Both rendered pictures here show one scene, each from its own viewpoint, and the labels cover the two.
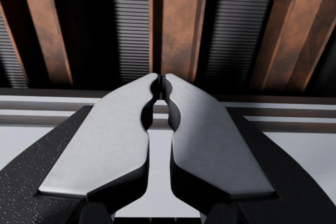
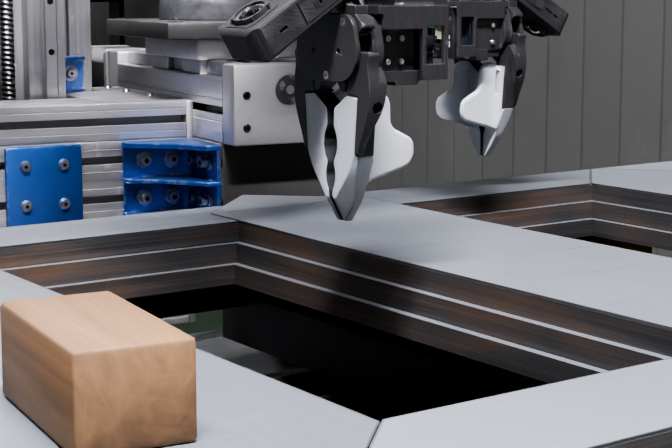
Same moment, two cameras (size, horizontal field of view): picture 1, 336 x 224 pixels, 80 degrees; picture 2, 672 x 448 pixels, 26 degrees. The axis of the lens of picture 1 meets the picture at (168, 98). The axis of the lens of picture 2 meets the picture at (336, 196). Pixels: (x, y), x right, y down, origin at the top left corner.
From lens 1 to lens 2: 0.98 m
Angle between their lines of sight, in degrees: 63
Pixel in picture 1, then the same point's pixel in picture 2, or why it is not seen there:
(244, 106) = (346, 295)
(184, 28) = not seen: outside the picture
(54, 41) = not seen: outside the picture
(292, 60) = not seen: hidden behind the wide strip
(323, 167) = (336, 225)
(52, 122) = (544, 307)
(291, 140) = (332, 239)
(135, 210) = (618, 253)
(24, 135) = (590, 301)
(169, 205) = (561, 246)
